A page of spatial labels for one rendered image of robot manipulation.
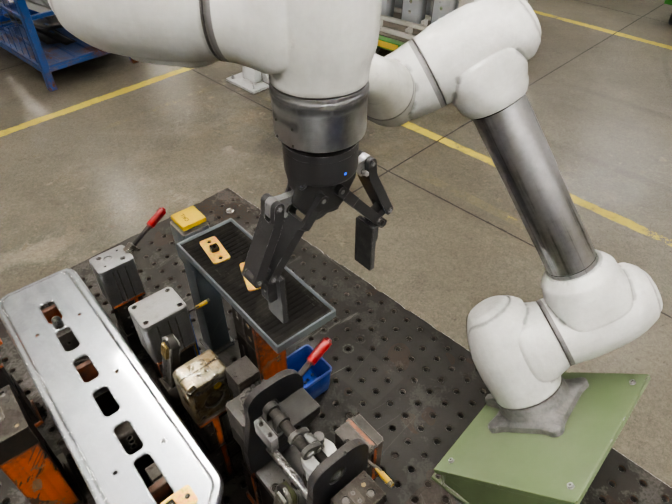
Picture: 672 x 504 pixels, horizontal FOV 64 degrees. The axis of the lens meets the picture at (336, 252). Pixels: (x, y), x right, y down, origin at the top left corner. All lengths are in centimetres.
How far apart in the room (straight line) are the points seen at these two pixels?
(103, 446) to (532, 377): 85
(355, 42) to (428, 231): 263
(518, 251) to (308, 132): 261
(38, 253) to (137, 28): 283
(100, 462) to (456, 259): 217
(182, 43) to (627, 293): 96
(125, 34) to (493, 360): 95
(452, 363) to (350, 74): 119
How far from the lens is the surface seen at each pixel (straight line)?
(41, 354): 133
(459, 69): 97
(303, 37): 44
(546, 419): 127
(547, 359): 122
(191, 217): 129
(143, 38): 51
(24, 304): 145
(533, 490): 117
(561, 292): 117
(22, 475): 129
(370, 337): 159
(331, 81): 46
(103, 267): 137
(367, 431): 99
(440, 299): 269
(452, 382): 152
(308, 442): 86
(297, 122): 49
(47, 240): 335
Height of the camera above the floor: 193
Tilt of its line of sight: 42 degrees down
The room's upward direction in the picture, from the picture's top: straight up
